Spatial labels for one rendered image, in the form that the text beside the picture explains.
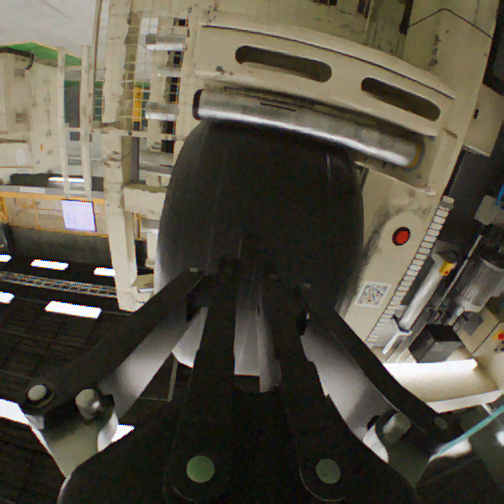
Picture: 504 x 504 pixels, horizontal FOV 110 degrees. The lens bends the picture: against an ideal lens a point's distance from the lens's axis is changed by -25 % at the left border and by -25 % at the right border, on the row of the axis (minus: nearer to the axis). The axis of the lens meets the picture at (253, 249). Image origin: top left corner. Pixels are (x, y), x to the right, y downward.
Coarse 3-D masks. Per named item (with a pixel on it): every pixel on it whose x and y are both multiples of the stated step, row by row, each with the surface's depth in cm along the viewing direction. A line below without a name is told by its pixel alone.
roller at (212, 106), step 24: (216, 96) 28; (240, 96) 29; (216, 120) 30; (240, 120) 30; (264, 120) 30; (288, 120) 30; (312, 120) 30; (336, 120) 30; (336, 144) 32; (360, 144) 31; (384, 144) 31; (408, 144) 31
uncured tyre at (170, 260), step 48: (192, 144) 32; (240, 144) 30; (288, 144) 32; (192, 192) 28; (240, 192) 28; (288, 192) 29; (336, 192) 30; (192, 240) 28; (288, 240) 28; (336, 240) 29; (336, 288) 30; (192, 336) 31; (240, 336) 31
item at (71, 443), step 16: (80, 400) 5; (96, 400) 5; (80, 416) 5; (96, 416) 5; (112, 416) 5; (48, 432) 4; (64, 432) 4; (80, 432) 5; (96, 432) 5; (112, 432) 5; (48, 448) 4; (64, 448) 4; (80, 448) 4; (96, 448) 4; (64, 464) 4
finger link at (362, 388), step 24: (312, 288) 13; (312, 312) 11; (336, 312) 11; (312, 336) 11; (336, 336) 9; (312, 360) 11; (336, 360) 9; (360, 360) 8; (336, 384) 9; (360, 384) 7; (384, 384) 7; (360, 408) 7; (384, 408) 6; (408, 408) 6; (432, 408) 6; (360, 432) 7; (408, 432) 6; (432, 432) 5
